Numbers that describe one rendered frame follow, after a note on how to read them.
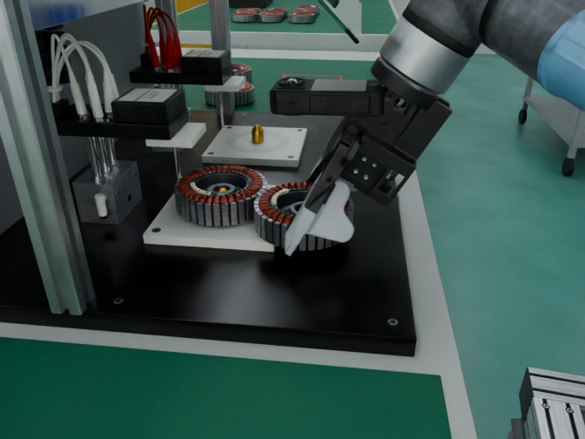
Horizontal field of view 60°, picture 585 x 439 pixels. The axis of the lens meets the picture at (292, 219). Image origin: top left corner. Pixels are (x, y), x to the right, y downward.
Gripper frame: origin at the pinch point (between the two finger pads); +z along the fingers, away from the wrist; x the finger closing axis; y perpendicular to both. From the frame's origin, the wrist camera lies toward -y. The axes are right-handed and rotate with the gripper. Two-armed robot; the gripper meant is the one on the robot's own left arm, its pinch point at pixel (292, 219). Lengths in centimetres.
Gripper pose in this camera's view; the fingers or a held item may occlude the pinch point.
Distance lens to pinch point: 58.7
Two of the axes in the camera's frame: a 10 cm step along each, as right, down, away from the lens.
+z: -4.7, 7.4, 4.9
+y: 8.7, 4.9, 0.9
